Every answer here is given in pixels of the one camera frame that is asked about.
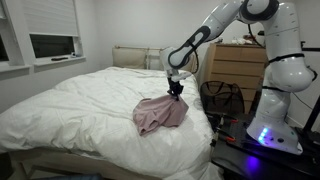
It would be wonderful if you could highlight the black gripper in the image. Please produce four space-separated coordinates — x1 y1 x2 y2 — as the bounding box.
167 77 185 102

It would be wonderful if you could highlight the pink clothing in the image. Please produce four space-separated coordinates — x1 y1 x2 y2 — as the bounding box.
132 94 190 137

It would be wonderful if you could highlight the black mesh bag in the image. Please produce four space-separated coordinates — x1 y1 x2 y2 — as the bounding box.
199 80 246 118

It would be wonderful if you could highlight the beige cushioned headboard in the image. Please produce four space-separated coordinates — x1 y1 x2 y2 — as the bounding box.
111 45 198 74

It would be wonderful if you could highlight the wooden dresser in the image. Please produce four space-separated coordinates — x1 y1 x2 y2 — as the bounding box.
203 43 268 114

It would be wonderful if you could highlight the white bed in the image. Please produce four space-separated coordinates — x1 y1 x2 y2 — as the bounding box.
0 66 223 180

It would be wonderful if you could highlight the white items pile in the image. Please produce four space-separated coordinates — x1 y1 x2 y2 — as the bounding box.
230 36 255 46

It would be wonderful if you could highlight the black remote control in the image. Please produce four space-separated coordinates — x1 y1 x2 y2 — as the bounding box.
50 56 70 62

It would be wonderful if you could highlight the black robot table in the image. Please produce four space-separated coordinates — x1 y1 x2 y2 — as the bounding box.
210 112 320 180

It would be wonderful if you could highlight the black metal stand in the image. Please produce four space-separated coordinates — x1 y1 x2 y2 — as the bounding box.
299 39 320 134

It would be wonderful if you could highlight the white window blind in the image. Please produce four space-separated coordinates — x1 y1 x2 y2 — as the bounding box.
22 0 80 37

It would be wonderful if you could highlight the red-handled black clamp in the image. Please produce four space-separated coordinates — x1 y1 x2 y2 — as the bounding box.
215 117 240 125
215 127 238 143

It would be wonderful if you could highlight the wooden bed frame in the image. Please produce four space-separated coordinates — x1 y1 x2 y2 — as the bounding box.
6 146 161 180

